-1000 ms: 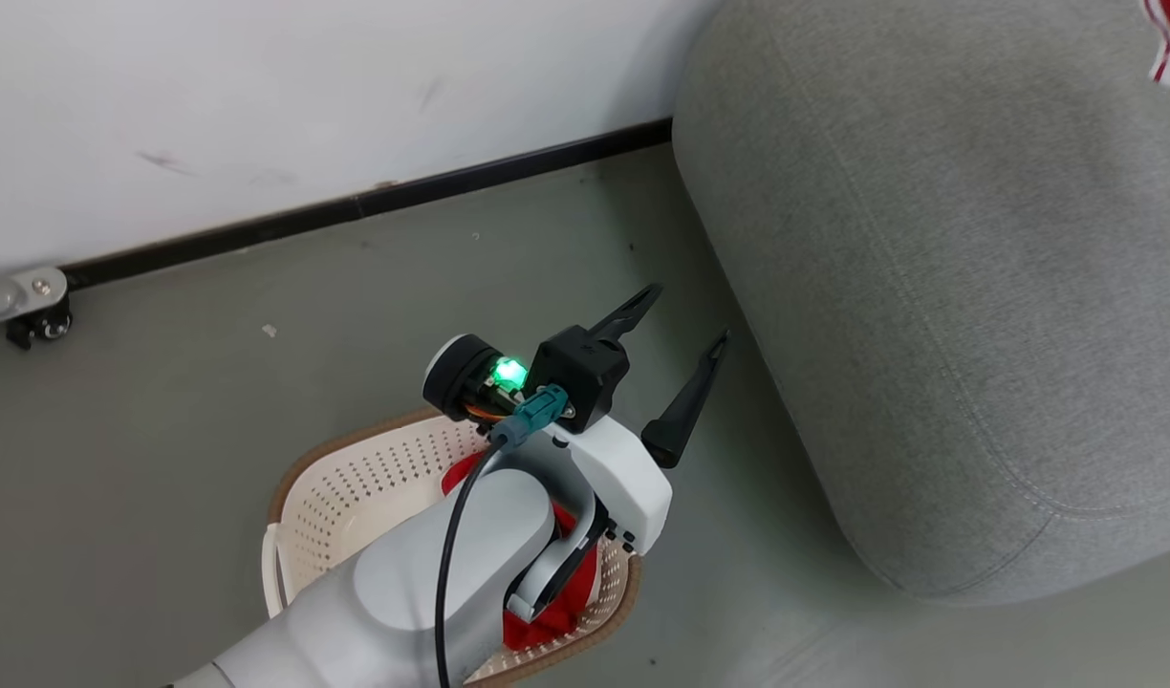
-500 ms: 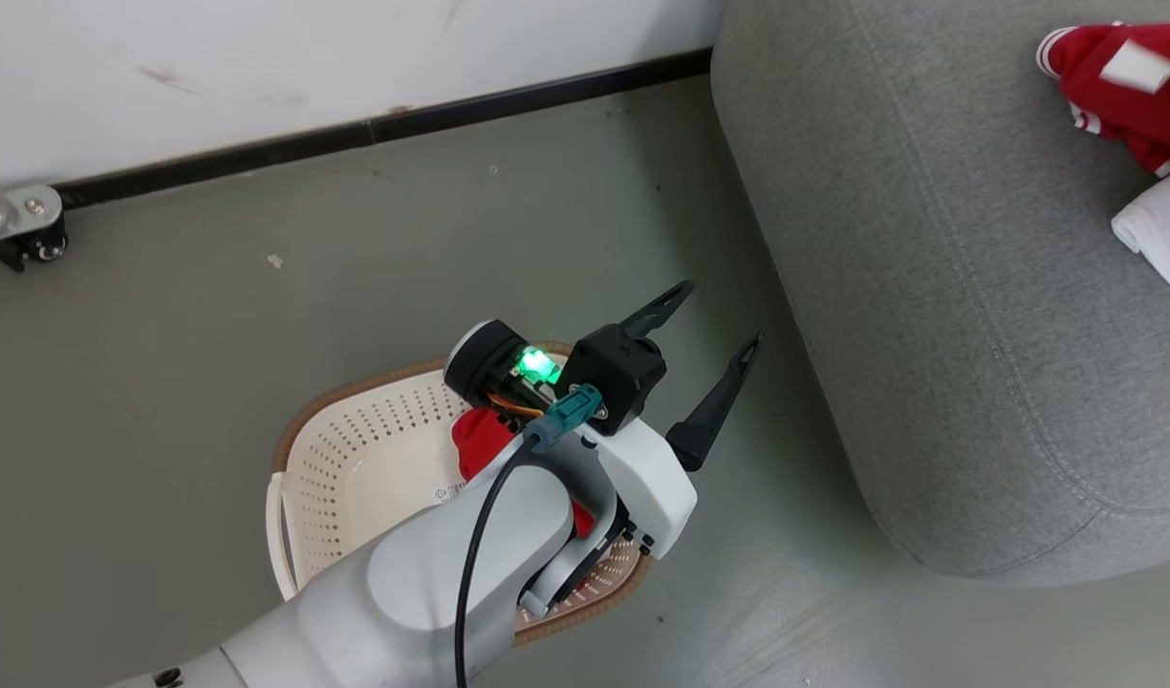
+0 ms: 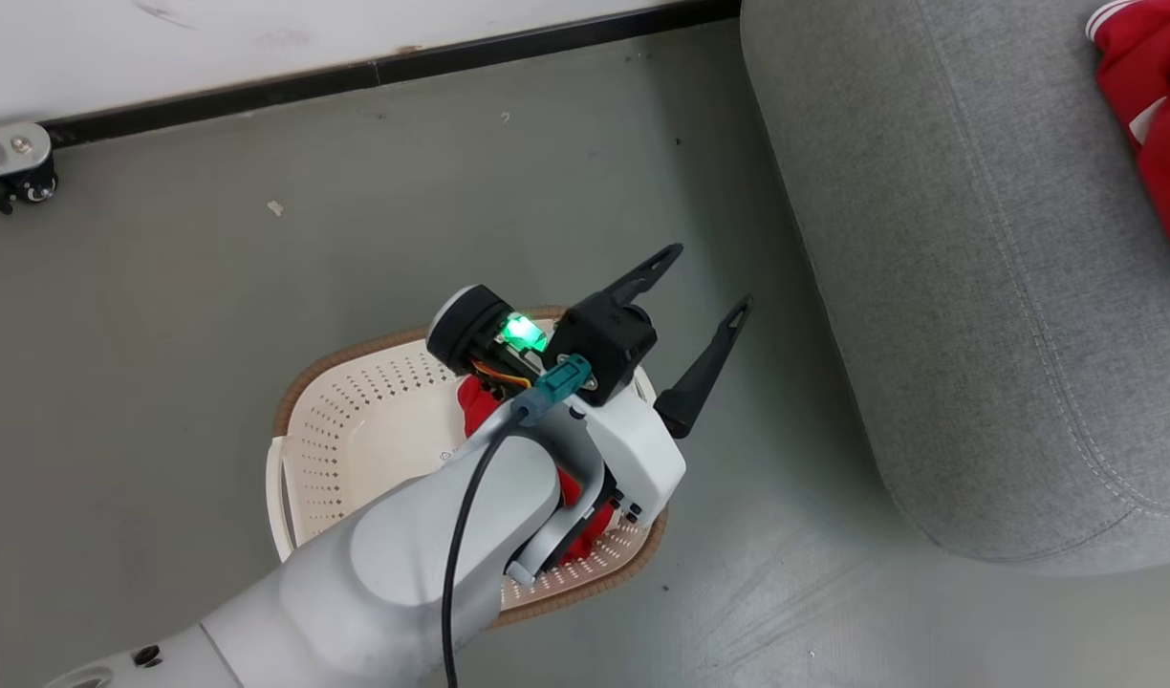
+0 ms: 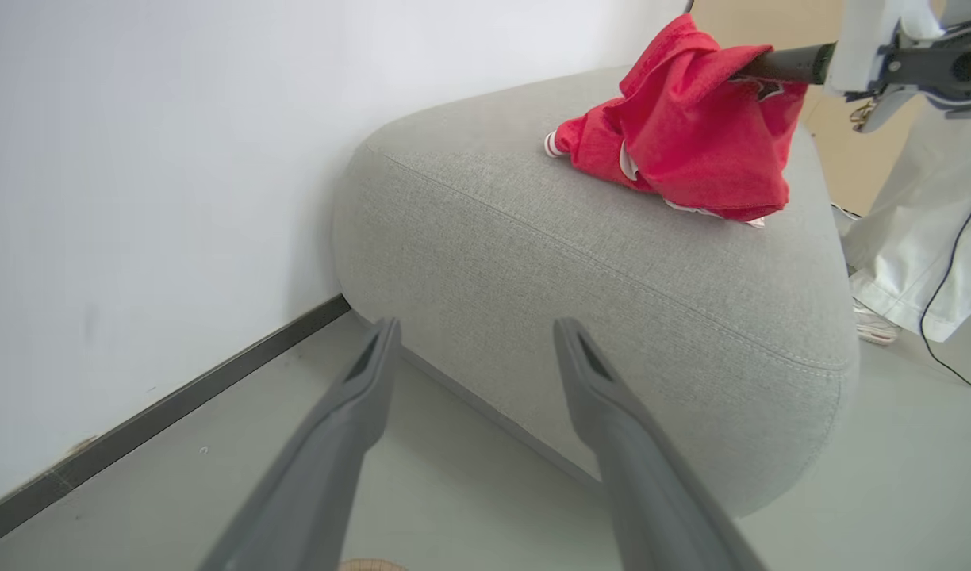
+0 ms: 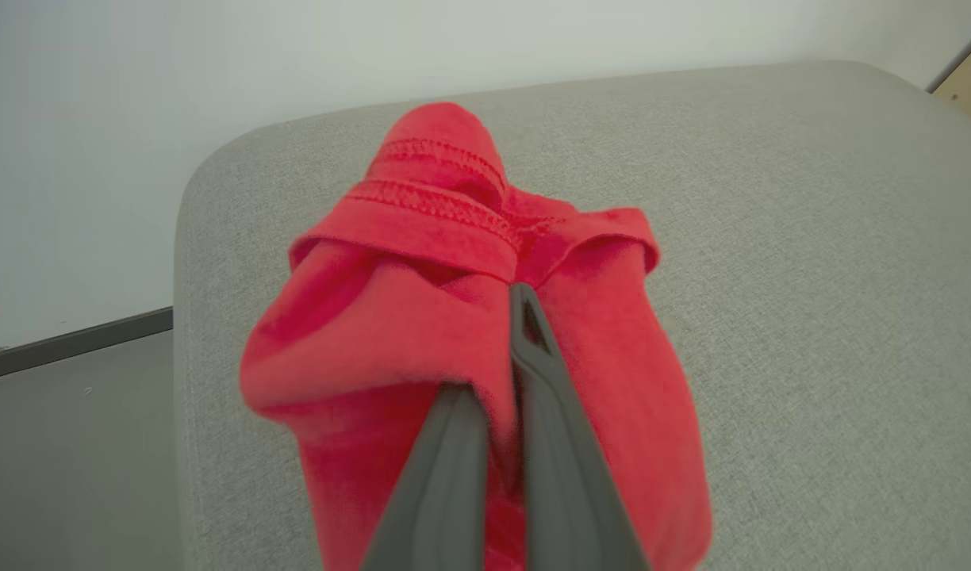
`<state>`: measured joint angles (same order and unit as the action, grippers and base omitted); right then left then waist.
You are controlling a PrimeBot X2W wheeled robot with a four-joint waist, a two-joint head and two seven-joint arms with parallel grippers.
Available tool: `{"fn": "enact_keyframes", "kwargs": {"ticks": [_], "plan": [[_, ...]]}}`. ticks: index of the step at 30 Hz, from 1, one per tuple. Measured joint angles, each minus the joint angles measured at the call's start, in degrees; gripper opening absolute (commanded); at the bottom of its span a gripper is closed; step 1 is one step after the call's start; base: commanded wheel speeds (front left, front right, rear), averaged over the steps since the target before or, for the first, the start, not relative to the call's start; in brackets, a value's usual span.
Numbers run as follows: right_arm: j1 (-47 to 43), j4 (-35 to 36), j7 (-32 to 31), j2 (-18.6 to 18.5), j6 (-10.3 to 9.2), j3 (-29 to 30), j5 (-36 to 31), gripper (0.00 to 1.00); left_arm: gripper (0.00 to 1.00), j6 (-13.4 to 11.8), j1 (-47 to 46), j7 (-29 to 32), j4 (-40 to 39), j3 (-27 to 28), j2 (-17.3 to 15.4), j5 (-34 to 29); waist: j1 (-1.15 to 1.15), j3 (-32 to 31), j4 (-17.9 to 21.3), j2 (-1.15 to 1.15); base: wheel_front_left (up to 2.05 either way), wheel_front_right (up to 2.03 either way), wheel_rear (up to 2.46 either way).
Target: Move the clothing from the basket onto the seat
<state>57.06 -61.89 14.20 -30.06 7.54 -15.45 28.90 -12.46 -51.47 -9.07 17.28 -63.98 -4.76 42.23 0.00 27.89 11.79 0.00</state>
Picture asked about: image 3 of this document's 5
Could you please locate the grey fabric sofa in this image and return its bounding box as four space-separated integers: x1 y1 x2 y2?
740 0 1170 577

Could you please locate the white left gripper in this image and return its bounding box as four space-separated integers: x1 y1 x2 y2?
571 243 754 529

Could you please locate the red garment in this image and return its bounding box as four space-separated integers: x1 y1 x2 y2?
456 375 617 567
1085 0 1170 273

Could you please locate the black caster wheel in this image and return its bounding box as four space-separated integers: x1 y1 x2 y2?
0 153 58 215

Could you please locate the cream perforated laundry basket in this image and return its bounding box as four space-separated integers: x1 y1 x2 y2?
265 306 669 630

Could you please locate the black baseboard strip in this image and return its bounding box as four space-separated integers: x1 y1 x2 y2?
40 0 742 149

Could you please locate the grey metal partition foot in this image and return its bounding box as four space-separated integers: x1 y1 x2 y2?
0 121 53 184

